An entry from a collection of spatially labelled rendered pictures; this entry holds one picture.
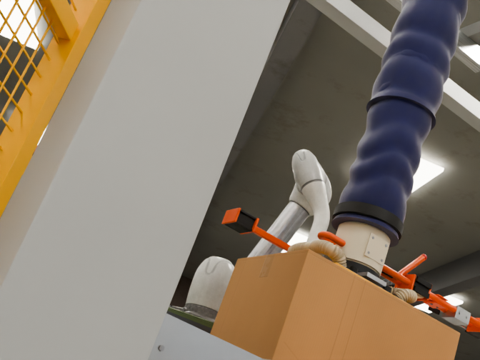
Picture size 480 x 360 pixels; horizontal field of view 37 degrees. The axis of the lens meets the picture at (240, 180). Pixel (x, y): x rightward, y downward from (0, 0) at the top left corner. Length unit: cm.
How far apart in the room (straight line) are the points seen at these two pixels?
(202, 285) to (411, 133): 96
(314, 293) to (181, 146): 127
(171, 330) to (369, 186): 95
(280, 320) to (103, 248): 127
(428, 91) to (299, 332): 97
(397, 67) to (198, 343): 129
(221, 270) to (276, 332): 86
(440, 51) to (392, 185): 53
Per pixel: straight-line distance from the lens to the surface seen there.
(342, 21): 476
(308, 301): 195
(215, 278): 272
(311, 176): 287
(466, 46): 475
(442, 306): 250
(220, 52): 79
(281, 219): 299
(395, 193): 229
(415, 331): 218
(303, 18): 569
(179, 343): 156
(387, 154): 232
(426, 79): 247
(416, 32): 258
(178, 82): 75
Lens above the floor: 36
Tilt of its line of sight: 21 degrees up
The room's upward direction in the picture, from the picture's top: 21 degrees clockwise
